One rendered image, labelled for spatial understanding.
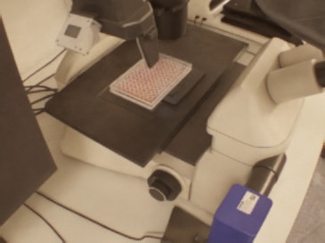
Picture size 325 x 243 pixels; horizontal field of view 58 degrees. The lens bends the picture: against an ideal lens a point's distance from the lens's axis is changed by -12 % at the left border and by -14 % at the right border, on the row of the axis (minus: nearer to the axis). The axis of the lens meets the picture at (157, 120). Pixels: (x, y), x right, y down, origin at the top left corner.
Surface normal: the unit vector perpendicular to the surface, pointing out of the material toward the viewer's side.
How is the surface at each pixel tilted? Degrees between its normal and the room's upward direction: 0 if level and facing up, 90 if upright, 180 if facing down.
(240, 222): 0
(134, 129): 0
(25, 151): 86
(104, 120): 0
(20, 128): 86
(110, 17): 102
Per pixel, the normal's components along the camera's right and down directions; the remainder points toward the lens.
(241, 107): -0.55, 0.43
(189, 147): -0.02, -0.71
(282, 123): 0.62, -0.17
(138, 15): -0.14, -0.57
